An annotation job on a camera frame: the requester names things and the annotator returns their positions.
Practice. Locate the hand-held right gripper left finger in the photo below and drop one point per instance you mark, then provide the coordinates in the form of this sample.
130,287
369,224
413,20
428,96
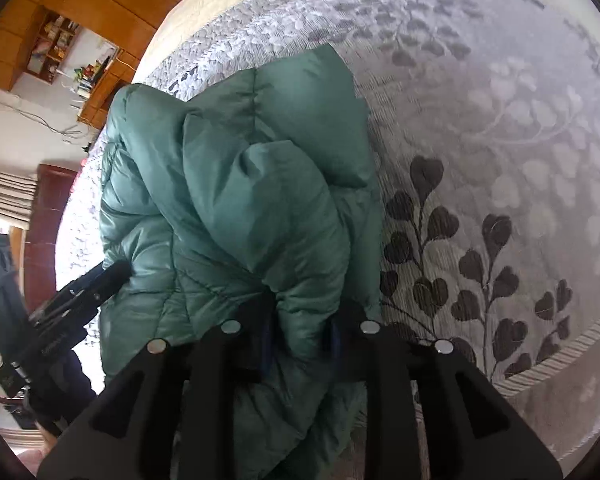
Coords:
250,355

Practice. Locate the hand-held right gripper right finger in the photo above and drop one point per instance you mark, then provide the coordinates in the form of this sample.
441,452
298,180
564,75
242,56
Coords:
346,355

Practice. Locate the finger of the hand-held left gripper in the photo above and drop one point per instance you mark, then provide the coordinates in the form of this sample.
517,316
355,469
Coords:
97,285

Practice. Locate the green puffer jacket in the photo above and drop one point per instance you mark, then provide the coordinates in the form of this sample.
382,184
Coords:
230,185

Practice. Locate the dark wooden headboard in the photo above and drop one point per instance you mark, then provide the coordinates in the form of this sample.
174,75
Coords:
50,195

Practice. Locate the striped beige curtain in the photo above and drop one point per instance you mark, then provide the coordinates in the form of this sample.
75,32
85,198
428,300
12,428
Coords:
5,195

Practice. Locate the wooden desk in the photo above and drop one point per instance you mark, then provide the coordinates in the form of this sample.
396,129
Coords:
110,90

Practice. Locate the cluster of desk bottles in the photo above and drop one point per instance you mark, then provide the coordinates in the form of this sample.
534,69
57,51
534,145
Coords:
87,80

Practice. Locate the grey leaf-print quilted blanket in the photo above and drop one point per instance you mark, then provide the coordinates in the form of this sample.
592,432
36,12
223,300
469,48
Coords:
480,160

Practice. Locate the white mattress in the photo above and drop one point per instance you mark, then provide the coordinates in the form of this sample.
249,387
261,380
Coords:
205,5

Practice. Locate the cluttered wall shelf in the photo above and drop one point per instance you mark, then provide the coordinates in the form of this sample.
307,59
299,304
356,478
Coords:
52,45

